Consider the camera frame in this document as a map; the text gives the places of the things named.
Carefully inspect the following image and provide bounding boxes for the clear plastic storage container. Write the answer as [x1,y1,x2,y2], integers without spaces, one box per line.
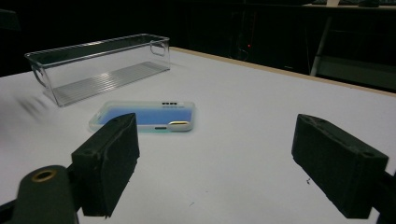
[23,33,172,108]

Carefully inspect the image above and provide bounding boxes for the translucent blue phone case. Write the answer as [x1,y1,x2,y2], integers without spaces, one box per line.
[88,100,196,133]

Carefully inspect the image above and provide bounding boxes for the white-legged background desk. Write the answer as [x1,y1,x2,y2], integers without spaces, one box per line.
[303,0,396,92]

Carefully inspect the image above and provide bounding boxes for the white table cover sheet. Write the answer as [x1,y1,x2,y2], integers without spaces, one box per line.
[0,46,396,224]

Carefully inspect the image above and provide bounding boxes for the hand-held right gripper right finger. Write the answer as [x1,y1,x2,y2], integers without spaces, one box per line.
[290,113,390,219]

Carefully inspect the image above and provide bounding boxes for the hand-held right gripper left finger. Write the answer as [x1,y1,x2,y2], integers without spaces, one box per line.
[70,112,141,218]

